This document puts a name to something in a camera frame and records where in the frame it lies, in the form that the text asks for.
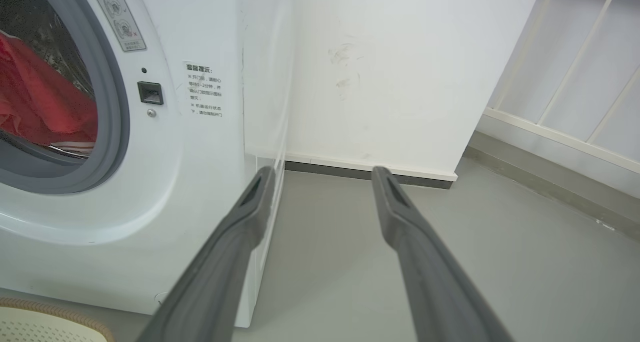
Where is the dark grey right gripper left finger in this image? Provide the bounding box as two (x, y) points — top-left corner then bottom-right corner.
(136, 166), (277, 342)

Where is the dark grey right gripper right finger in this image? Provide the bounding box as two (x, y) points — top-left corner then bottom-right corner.
(371, 166), (515, 342)

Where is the white washing machine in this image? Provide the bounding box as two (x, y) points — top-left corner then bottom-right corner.
(0, 0), (296, 329)

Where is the cream laundry basket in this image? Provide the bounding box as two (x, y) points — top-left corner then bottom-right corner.
(0, 297), (116, 342)

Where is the notice sticker with text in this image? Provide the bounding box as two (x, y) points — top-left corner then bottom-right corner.
(183, 61), (225, 119)

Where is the striped white garment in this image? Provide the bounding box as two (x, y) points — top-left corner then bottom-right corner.
(49, 141), (96, 158)

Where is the white window railing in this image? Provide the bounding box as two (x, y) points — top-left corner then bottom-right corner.
(482, 0), (640, 174)

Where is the red garment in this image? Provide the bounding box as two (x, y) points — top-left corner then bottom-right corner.
(0, 31), (99, 147)

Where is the grey warning label sticker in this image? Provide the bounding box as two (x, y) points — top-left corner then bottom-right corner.
(88, 0), (147, 52)

